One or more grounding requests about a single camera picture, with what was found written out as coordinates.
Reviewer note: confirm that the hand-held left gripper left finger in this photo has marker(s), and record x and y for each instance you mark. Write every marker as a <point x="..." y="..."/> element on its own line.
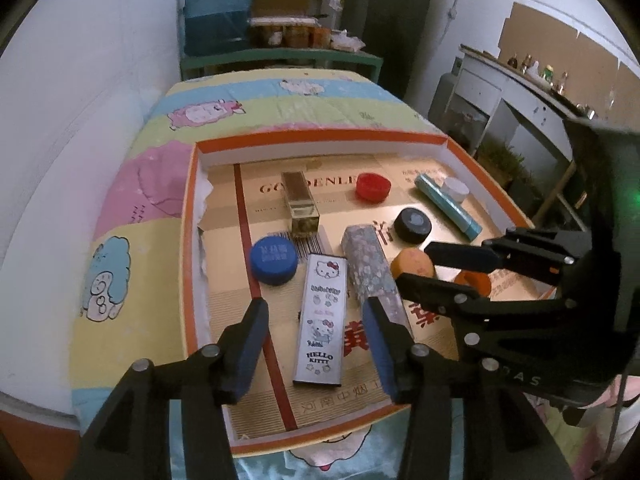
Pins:
<point x="250" y="352"/>

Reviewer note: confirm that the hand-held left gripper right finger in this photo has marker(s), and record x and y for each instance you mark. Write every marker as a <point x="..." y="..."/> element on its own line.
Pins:
<point x="381" y="352"/>

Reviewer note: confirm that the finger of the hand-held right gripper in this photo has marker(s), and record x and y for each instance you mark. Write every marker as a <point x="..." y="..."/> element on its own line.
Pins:
<point x="460" y="255"/>
<point x="435" y="290"/>

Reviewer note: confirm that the orange bottle cap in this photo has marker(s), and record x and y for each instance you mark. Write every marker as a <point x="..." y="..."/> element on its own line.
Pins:
<point x="475" y="284"/>
<point x="412" y="262"/>

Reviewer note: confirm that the teal glitter tube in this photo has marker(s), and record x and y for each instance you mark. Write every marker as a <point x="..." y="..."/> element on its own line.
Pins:
<point x="447" y="205"/>

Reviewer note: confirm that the black bottle cap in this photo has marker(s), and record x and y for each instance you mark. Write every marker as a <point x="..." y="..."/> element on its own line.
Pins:
<point x="412" y="225"/>

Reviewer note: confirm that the white bottle cap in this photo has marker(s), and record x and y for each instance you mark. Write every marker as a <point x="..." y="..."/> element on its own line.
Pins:
<point x="457" y="189"/>

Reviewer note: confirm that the white cartoon printed case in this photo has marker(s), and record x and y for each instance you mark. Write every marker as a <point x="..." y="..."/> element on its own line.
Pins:
<point x="322" y="320"/>

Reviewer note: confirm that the silver glitter case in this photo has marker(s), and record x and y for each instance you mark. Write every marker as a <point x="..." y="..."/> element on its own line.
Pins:
<point x="367" y="265"/>

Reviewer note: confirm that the shallow cardboard box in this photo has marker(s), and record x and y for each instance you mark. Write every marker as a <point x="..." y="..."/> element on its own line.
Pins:
<point x="225" y="270"/>

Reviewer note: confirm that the blue bottle cap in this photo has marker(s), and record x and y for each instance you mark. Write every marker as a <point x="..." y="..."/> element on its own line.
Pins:
<point x="272" y="260"/>

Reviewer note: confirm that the red bottle cap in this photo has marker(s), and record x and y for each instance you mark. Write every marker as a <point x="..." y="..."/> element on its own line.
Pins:
<point x="372" y="187"/>

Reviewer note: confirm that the brown and gold case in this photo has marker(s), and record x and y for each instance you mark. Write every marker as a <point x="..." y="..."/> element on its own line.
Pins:
<point x="300" y="205"/>

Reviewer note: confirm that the potted green plant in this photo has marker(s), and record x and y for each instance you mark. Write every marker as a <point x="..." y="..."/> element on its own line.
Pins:
<point x="500" y="165"/>

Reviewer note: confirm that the grey kitchen counter cabinet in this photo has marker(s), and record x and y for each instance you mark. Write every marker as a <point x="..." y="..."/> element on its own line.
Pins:
<point x="520" y="110"/>

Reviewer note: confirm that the grey gas cylinder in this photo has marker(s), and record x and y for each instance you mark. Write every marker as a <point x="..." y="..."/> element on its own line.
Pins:
<point x="444" y="92"/>

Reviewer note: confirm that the slim red-capped bottle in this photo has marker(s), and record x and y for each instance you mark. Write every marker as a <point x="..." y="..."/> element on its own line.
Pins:
<point x="563" y="83"/>

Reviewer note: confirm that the green plastic bottle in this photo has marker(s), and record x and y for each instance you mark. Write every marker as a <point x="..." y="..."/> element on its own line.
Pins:
<point x="548" y="76"/>

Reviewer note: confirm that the cartoon printed blanket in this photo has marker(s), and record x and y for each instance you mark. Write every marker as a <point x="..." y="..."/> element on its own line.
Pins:
<point x="150" y="185"/>

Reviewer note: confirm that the white plastic bottle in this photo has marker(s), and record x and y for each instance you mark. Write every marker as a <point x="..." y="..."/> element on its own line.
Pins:
<point x="535" y="71"/>

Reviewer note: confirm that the dark glass bottle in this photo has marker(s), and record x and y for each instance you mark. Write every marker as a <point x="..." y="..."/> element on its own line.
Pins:
<point x="512" y="61"/>

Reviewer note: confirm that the brown glass bottle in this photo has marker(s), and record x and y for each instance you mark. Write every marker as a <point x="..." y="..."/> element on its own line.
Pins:
<point x="525" y="63"/>

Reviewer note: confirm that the dark green refrigerator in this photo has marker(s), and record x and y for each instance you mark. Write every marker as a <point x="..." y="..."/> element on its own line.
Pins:
<point x="390" y="25"/>

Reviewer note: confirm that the white plastic bag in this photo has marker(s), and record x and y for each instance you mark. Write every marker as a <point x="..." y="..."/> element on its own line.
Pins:
<point x="347" y="41"/>

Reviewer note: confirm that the green low table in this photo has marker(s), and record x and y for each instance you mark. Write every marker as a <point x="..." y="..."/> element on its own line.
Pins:
<point x="280" y="57"/>

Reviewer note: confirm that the brown cardboard carton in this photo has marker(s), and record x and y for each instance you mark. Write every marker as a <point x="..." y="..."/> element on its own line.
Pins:
<point x="280" y="6"/>

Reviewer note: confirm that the blue water jug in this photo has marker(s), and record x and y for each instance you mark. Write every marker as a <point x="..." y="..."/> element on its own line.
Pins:
<point x="217" y="10"/>

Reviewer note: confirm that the cardboard sheet on wall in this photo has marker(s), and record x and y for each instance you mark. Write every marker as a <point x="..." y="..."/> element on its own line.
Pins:
<point x="550" y="45"/>

